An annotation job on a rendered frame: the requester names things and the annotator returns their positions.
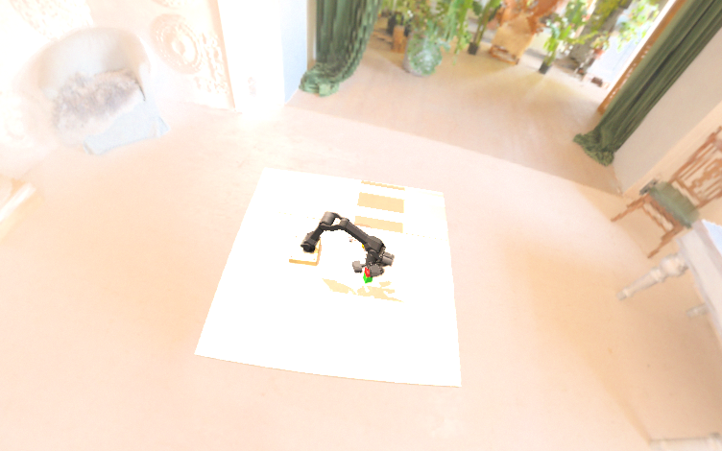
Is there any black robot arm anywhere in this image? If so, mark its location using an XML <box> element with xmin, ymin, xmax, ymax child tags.
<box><xmin>301</xmin><ymin>211</ymin><xmax>395</xmax><ymax>278</ymax></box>

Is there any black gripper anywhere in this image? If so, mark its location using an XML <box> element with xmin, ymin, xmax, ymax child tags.
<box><xmin>351</xmin><ymin>257</ymin><xmax>388</xmax><ymax>274</ymax></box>

